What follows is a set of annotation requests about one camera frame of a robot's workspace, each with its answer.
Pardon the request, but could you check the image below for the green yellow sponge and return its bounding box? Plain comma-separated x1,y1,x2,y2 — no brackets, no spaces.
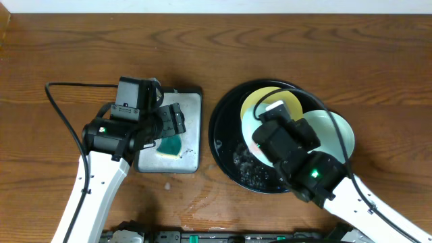
156,135,182,159

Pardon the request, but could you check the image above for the light blue front plate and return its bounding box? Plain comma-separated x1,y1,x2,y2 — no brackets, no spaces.
241,105,273,168

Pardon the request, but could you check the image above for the light blue plate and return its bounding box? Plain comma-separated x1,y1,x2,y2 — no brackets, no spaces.
241,105,273,168
304,110,355,163

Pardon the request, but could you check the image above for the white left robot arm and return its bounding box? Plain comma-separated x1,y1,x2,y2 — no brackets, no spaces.
53,103,197,242

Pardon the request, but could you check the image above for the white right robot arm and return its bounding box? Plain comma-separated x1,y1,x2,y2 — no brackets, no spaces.
252,117,431,242

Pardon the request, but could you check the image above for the black rectangular soapy tray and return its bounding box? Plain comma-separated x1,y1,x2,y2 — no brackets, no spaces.
134,87,203,173

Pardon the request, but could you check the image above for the round black tray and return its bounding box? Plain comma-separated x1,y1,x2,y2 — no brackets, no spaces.
208,78,325,194

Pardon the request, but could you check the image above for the yellow plate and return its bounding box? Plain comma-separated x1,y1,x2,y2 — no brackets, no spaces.
240,86,303,120

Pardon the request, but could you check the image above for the light blue right plate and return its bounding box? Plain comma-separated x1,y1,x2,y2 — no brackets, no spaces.
304,110,355,163

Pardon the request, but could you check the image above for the black rail at table edge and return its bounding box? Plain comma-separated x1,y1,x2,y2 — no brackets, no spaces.
101,230,338,243

